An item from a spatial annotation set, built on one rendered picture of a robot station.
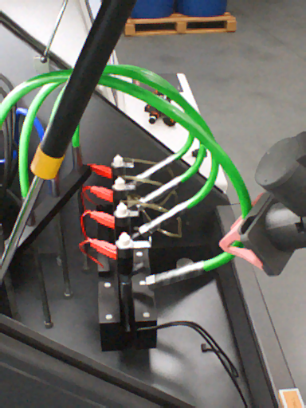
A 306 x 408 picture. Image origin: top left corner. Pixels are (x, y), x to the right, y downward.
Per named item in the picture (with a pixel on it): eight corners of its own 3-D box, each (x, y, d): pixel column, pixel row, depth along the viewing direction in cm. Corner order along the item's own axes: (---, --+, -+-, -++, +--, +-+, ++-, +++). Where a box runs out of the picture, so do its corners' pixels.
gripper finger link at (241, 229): (197, 239, 64) (247, 227, 56) (225, 202, 68) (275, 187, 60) (229, 277, 65) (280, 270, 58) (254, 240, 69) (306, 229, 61)
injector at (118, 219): (143, 301, 99) (143, 217, 87) (118, 303, 99) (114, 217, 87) (142, 291, 102) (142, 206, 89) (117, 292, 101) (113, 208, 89)
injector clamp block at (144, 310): (155, 370, 95) (157, 319, 86) (103, 374, 94) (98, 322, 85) (141, 253, 122) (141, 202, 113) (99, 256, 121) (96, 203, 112)
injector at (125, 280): (147, 332, 93) (147, 247, 81) (119, 334, 93) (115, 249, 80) (145, 321, 95) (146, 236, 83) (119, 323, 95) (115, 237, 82)
